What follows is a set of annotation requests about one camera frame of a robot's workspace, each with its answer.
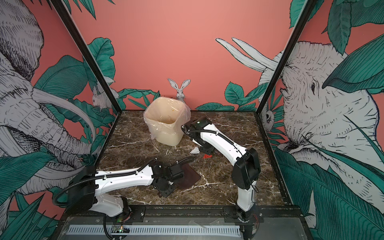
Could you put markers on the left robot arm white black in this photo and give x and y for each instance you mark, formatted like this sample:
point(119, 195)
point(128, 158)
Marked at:
point(89, 190)

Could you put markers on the black front mounting rail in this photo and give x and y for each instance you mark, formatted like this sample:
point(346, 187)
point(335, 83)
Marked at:
point(269, 222)

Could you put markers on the white paper scrap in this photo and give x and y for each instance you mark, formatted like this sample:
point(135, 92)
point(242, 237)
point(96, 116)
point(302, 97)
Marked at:
point(195, 151)

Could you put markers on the black right frame post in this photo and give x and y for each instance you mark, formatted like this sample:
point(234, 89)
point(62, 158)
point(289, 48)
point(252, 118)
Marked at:
point(302, 21)

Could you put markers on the white perforated vent strip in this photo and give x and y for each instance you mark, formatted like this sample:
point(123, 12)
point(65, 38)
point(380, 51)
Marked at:
point(141, 230)

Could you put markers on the small green circuit board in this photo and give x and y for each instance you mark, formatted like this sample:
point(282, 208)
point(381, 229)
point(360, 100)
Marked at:
point(123, 229)

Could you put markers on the black frame post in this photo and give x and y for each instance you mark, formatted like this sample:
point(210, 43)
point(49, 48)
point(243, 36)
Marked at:
point(83, 47)
point(302, 21)

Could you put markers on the clear plastic bin liner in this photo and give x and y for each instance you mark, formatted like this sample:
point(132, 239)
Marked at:
point(162, 129)

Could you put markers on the cream plastic trash bin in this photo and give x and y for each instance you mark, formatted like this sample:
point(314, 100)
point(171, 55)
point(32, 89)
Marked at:
point(166, 123)

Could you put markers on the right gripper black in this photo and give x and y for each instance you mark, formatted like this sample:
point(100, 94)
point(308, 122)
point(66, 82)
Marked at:
point(205, 152)

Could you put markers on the black left frame post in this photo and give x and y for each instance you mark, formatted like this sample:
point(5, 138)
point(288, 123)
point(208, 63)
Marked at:
point(83, 47)

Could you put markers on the dark brown dustpan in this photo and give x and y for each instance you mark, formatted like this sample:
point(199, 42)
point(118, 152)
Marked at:
point(191, 177)

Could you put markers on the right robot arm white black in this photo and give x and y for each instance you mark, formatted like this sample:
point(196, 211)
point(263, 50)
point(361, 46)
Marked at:
point(245, 162)

